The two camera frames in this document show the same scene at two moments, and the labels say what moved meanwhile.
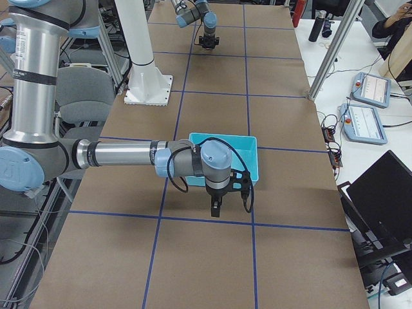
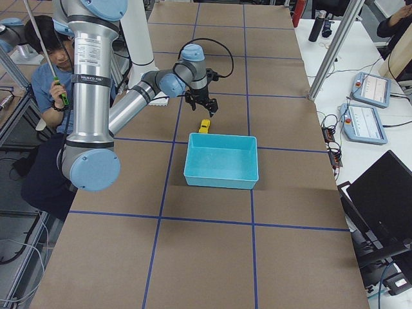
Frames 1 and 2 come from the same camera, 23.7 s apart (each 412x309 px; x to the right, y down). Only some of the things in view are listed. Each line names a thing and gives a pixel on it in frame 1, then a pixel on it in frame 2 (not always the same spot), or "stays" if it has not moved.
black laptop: (378, 208) stays
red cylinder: (298, 11) stays
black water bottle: (317, 26) stays
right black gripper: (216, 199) → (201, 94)
